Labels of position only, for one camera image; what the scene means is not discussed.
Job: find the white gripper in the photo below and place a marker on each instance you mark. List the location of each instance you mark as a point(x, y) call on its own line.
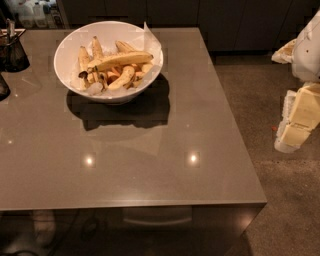
point(307, 55)

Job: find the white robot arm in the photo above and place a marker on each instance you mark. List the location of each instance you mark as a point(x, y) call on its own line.
point(303, 53)

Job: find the small front yellow banana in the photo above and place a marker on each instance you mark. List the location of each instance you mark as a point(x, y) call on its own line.
point(124, 80)

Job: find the right rear yellow banana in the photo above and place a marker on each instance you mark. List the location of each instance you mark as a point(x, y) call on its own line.
point(124, 47)

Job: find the white ceramic bowl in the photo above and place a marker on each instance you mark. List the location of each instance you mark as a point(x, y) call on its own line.
point(67, 53)

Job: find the upright yellow banana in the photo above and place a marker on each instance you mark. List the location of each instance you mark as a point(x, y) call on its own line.
point(96, 48)

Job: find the left yellow banana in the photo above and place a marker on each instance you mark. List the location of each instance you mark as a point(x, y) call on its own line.
point(83, 58)

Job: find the plastic bottles on shelf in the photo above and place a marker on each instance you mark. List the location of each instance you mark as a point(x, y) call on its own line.
point(36, 14)

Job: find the black mesh utensil holder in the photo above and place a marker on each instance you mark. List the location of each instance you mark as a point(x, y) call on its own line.
point(12, 55)

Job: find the dark round object at left edge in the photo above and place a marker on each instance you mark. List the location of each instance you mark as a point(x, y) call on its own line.
point(4, 89)

